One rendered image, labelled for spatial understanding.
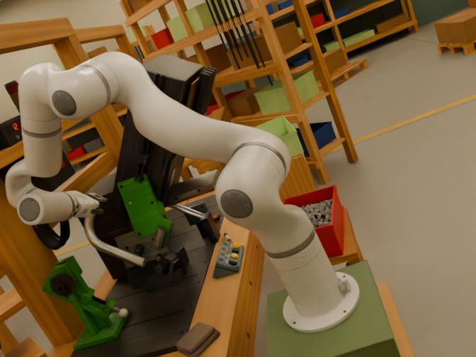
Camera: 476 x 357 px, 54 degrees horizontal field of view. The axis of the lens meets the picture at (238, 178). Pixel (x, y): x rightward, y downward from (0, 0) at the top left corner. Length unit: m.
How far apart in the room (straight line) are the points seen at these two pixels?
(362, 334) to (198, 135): 0.53
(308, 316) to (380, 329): 0.17
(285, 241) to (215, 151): 0.24
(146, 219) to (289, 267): 0.77
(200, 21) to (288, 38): 0.91
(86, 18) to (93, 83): 10.06
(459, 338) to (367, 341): 1.40
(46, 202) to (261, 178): 0.64
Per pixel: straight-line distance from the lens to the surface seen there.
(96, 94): 0.98
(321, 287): 1.06
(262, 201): 0.87
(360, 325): 1.06
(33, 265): 1.65
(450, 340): 2.39
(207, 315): 1.41
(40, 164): 1.23
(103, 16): 10.91
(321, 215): 1.71
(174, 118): 0.96
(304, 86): 4.31
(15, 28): 2.11
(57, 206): 1.34
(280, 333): 1.13
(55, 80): 0.99
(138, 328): 1.54
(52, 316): 1.71
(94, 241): 1.59
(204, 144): 0.96
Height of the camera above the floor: 1.62
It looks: 17 degrees down
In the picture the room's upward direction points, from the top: 24 degrees counter-clockwise
